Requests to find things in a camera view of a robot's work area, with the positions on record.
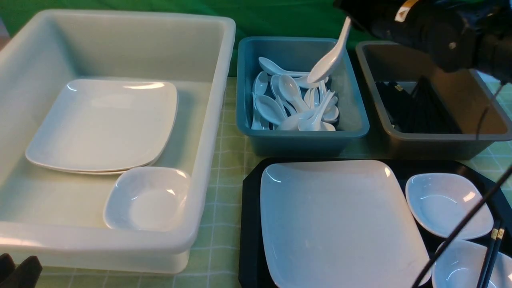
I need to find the white plate in tub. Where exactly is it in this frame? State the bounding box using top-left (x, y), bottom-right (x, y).
top-left (25, 79), bottom-right (178, 173)
top-left (24, 155), bottom-right (160, 175)

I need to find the white spoon front of pile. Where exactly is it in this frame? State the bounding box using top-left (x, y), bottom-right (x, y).
top-left (298, 90), bottom-right (335, 131)

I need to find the top white plate in tub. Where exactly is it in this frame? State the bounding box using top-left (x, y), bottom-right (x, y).
top-left (25, 79), bottom-right (178, 173)

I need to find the green checkered tablecloth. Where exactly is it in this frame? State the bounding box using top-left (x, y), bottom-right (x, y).
top-left (36, 78), bottom-right (511, 288)

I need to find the white spoon left of pile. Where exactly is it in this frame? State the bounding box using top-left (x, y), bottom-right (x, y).
top-left (255, 95), bottom-right (287, 126)

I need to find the brown plastic bin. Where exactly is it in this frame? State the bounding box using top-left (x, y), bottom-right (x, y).
top-left (355, 41), bottom-right (511, 160)

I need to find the bottom white plate in tub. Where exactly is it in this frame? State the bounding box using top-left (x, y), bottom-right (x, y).
top-left (24, 155), bottom-right (160, 175)

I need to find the white ceramic soup spoon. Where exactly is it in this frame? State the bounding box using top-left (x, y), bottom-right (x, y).
top-left (307, 16), bottom-right (352, 84)

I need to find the white spoon of pile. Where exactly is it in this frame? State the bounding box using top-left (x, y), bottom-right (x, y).
top-left (298, 90), bottom-right (335, 131)
top-left (278, 75), bottom-right (309, 113)
top-left (258, 57), bottom-right (309, 77)
top-left (255, 95), bottom-right (287, 126)

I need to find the large white square plate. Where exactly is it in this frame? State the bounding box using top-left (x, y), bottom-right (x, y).
top-left (260, 159), bottom-right (429, 288)

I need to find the white square bowl in tub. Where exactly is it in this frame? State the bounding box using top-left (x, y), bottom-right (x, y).
top-left (104, 166), bottom-right (191, 232)

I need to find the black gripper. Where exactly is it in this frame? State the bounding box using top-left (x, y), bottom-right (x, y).
top-left (333, 0), bottom-right (404, 40)

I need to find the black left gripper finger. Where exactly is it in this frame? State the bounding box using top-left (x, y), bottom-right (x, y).
top-left (0, 253), bottom-right (16, 282)

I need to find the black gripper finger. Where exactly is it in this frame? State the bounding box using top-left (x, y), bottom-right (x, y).
top-left (0, 256), bottom-right (42, 288)

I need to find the pile of black chopsticks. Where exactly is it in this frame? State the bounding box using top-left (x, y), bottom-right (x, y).
top-left (376, 76), bottom-right (462, 134)

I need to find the white square bowl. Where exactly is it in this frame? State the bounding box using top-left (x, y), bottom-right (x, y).
top-left (405, 173), bottom-right (482, 238)
top-left (104, 166), bottom-right (191, 232)

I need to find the black chopstick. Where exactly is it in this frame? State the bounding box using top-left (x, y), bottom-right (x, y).
top-left (476, 227), bottom-right (498, 288)
top-left (480, 227), bottom-right (505, 288)

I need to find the large white plastic tub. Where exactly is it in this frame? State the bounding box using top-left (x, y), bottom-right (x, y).
top-left (0, 10), bottom-right (236, 274)

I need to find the white spoon centre of pile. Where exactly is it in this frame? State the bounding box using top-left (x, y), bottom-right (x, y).
top-left (278, 75), bottom-right (309, 113)

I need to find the white spoon top of pile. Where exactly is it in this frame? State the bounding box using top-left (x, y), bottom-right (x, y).
top-left (258, 57), bottom-right (309, 77)

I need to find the teal plastic bin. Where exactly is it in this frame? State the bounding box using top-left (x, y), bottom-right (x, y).
top-left (236, 36), bottom-right (370, 157)

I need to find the black serving tray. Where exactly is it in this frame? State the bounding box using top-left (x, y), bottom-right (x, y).
top-left (238, 157), bottom-right (512, 288)

